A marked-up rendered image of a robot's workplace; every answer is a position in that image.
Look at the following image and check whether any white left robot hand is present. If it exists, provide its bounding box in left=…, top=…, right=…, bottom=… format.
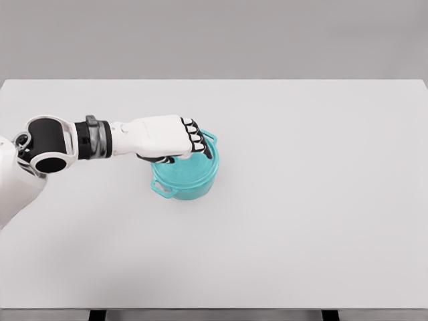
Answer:
left=128, top=114, right=213, bottom=165

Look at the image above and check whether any teal pot with handles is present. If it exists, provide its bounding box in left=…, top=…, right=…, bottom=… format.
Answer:
left=150, top=128, right=221, bottom=202

